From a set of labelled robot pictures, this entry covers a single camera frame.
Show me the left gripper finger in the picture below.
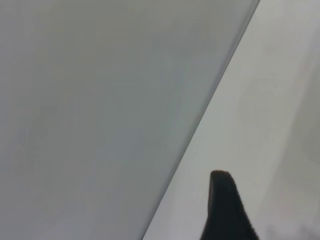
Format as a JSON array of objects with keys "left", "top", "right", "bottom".
[{"left": 201, "top": 170, "right": 261, "bottom": 240}]

